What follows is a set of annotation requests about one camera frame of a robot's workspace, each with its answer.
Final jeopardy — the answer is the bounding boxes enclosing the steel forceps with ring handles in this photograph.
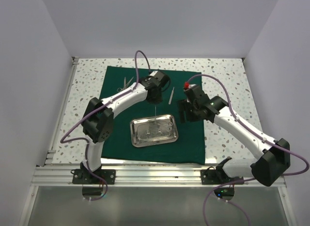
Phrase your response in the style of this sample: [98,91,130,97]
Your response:
[117,77,133,92]

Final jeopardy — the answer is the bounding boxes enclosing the green surgical cloth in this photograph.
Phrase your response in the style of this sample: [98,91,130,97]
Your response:
[102,70,205,164]

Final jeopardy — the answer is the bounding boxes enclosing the stainless steel instrument tray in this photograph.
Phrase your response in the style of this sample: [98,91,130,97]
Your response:
[130,114,179,148]

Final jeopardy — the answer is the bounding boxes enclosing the steel scissors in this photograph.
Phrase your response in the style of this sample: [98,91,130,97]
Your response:
[156,122,173,131]

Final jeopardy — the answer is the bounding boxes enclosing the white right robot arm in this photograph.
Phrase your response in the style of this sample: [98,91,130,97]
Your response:
[178,82,290,186]

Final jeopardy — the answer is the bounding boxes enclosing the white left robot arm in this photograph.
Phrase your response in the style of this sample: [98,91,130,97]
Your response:
[81,71,171,184]

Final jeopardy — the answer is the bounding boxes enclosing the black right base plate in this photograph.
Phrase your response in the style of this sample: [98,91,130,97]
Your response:
[200,166,244,185]

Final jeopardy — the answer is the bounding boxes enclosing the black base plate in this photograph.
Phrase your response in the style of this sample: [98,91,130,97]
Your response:
[70,169,116,185]
[200,166,244,185]

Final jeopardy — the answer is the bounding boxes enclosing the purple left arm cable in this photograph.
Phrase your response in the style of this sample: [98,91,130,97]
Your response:
[60,50,152,201]

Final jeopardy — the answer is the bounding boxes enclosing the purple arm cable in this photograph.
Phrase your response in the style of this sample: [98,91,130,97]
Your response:
[185,74,310,226]
[60,50,152,201]

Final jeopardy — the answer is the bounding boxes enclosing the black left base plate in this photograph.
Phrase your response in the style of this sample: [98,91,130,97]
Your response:
[70,169,116,185]

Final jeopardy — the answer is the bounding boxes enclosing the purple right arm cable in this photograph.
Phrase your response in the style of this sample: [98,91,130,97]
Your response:
[185,74,310,226]

